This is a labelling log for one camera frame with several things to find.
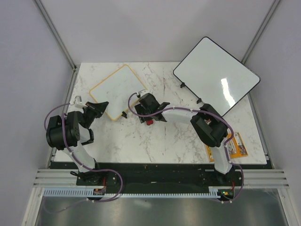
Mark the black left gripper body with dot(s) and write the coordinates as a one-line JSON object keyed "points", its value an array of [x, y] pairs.
{"points": [[87, 115]]}

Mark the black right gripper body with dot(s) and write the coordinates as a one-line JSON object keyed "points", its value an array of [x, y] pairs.
{"points": [[140, 109]]}

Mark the red heart-shaped eraser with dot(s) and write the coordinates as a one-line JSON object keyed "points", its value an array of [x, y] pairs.
{"points": [[149, 122]]}

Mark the yellow-framed small whiteboard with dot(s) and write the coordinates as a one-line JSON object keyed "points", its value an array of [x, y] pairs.
{"points": [[116, 89]]}

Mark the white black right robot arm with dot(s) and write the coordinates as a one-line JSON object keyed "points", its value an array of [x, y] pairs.
{"points": [[210, 127]]}

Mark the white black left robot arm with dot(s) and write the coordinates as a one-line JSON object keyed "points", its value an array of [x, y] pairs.
{"points": [[71, 132]]}

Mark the black-framed large whiteboard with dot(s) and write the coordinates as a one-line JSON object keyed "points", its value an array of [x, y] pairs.
{"points": [[215, 76]]}

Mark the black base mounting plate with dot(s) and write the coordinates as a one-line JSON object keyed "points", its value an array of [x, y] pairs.
{"points": [[202, 175]]}

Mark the orange picture book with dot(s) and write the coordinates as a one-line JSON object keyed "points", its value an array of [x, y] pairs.
{"points": [[236, 147]]}

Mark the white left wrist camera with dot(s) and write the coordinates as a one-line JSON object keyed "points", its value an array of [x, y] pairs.
{"points": [[77, 102]]}

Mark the aluminium extrusion rail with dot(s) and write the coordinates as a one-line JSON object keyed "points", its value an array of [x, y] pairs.
{"points": [[54, 178]]}

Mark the white slotted cable duct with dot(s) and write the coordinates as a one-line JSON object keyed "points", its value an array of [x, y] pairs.
{"points": [[106, 193]]}

